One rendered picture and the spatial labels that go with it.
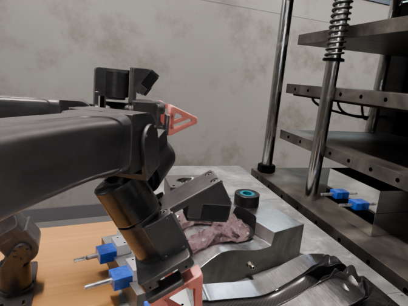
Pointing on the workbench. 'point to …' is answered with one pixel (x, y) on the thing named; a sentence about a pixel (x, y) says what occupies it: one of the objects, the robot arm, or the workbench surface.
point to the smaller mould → (169, 183)
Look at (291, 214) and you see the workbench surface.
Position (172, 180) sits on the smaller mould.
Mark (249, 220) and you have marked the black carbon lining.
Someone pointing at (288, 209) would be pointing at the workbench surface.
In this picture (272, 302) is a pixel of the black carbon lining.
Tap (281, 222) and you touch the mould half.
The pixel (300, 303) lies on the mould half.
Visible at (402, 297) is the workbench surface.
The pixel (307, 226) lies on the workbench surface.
